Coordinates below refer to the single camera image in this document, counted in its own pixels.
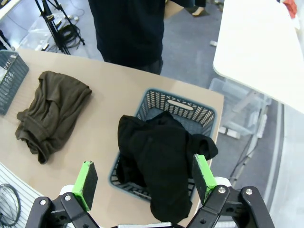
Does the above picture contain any black garment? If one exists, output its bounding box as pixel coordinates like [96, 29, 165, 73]
[116, 111, 219, 224]
[115, 155, 152, 190]

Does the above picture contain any coiled black cable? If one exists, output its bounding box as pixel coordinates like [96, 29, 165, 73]
[0, 183, 22, 226]

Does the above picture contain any black floor cable bundle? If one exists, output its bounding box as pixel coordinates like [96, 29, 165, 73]
[59, 23, 83, 48]

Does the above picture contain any black camera tripod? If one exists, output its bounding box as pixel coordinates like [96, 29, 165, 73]
[35, 0, 86, 55]

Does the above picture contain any white work table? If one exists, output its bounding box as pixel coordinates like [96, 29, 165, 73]
[0, 0, 19, 21]

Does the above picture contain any grey woven plastic basket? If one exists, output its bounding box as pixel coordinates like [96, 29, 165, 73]
[0, 50, 30, 116]
[108, 88, 216, 202]

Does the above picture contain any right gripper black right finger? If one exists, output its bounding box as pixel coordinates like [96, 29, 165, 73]
[189, 154, 276, 228]

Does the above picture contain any white side table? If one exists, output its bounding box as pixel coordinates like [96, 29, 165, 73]
[213, 0, 304, 114]

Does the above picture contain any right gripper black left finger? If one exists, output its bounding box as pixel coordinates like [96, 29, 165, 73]
[25, 161, 103, 228]

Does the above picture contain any person in black t-shirt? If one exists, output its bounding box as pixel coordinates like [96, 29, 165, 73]
[88, 0, 165, 76]

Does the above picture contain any dark brown garment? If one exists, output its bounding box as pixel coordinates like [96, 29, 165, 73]
[15, 70, 93, 165]

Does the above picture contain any red cloth item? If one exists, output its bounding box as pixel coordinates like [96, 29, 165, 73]
[284, 0, 299, 19]

